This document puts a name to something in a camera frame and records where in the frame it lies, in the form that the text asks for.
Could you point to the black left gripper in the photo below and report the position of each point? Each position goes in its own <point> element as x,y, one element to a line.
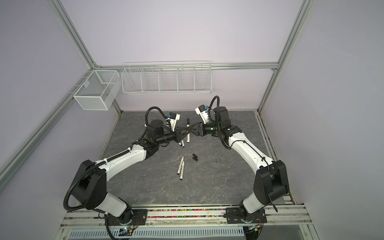
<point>178,134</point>

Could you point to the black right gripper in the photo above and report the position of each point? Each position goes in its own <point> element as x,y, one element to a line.
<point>199,126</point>

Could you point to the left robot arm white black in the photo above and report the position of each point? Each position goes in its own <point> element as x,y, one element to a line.
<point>89,187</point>

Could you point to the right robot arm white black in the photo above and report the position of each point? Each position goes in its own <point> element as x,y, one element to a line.
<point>271,178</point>

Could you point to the small white mesh basket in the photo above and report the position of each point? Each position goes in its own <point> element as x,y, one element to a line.
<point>99,90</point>

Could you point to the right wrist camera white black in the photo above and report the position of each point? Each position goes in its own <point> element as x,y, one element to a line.
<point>202,111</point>

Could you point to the long white wire basket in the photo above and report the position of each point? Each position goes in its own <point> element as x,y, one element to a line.
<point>167,77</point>

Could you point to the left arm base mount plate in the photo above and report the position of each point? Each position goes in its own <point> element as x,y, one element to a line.
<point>135,217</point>

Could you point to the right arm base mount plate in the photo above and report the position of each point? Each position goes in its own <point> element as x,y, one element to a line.
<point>239,215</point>

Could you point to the white slotted cable duct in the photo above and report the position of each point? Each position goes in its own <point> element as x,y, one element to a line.
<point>157,233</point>

